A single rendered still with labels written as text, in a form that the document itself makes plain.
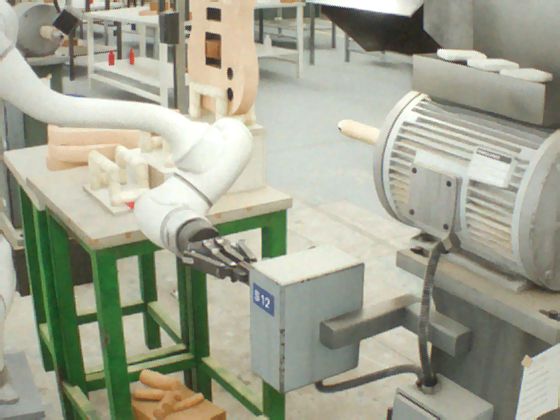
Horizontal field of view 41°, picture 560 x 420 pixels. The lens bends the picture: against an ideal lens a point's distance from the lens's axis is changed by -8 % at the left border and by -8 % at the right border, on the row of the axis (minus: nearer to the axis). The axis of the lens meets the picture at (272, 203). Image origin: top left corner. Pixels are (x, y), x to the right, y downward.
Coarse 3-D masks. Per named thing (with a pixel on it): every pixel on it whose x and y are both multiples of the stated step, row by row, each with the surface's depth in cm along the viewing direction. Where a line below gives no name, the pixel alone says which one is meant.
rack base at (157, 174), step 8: (136, 152) 225; (152, 152) 225; (160, 152) 225; (152, 160) 217; (160, 160) 217; (128, 168) 229; (152, 168) 212; (160, 168) 210; (168, 168) 210; (176, 168) 210; (128, 176) 230; (152, 176) 213; (160, 176) 208; (168, 176) 207; (152, 184) 214
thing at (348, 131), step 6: (348, 120) 155; (342, 126) 155; (348, 126) 153; (354, 126) 152; (360, 126) 151; (366, 126) 150; (342, 132) 155; (348, 132) 153; (354, 132) 152; (360, 132) 150; (366, 132) 149; (372, 132) 148; (378, 132) 147; (360, 138) 151; (366, 138) 149; (372, 138) 147; (372, 144) 149
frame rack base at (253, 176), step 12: (204, 120) 226; (252, 132) 216; (264, 132) 218; (264, 144) 219; (252, 156) 218; (264, 156) 220; (252, 168) 219; (264, 168) 221; (240, 180) 219; (252, 180) 221; (264, 180) 223; (228, 192) 218; (240, 192) 220
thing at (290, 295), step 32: (288, 256) 129; (320, 256) 129; (352, 256) 128; (256, 288) 125; (288, 288) 119; (320, 288) 123; (352, 288) 127; (256, 320) 127; (288, 320) 121; (320, 320) 125; (256, 352) 129; (288, 352) 123; (320, 352) 127; (352, 352) 131; (288, 384) 125; (320, 384) 136; (352, 384) 131; (416, 384) 124
